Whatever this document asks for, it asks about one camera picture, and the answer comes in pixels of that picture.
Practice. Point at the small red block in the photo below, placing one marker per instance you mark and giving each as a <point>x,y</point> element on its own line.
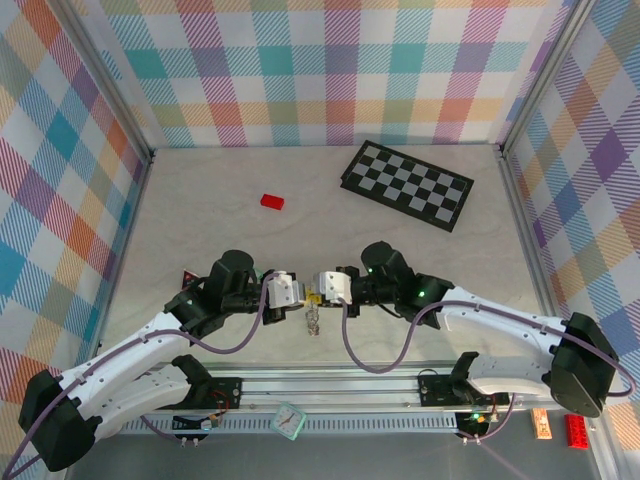
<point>272,201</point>

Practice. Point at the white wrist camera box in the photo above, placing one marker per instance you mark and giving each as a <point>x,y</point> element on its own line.
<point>280,290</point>
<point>335,285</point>

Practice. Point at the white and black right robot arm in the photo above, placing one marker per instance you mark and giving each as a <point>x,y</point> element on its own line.
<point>500,320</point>

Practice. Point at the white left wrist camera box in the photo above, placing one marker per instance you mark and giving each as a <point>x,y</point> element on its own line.
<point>280,290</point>

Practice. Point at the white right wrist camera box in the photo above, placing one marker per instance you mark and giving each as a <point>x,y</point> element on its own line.
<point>335,285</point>

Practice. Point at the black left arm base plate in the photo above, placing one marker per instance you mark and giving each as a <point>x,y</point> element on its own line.
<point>227,390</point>

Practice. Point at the orange wooden block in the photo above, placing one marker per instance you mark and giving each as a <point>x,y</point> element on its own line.
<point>541,424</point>

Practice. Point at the teal square alarm clock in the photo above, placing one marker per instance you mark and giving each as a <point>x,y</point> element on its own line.
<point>287,420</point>

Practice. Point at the red toy brick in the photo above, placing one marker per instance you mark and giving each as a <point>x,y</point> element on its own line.
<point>577,432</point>

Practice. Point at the black and grey chessboard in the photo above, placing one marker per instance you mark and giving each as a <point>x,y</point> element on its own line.
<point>405,185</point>

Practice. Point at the aluminium frame post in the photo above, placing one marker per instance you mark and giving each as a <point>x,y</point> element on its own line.
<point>108,75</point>
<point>543,75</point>

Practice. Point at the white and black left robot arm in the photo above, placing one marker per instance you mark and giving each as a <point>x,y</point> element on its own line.
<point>130,360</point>

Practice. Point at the black triangle badge red mark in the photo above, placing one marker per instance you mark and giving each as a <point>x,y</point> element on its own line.
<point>188,280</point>

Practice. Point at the small black circuit board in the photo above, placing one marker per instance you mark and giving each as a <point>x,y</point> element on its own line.
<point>207,424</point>
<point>475,420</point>

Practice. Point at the aluminium side rail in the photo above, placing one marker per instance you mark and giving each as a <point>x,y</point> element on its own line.
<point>525,225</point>
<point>131,225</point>

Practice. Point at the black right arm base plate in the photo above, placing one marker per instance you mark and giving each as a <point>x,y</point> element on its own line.
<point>435,390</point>

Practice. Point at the grey keyring with small rings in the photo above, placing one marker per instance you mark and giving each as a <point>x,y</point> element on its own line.
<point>313,320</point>

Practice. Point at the aluminium mounting rail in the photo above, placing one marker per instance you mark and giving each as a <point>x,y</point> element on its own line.
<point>325,387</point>

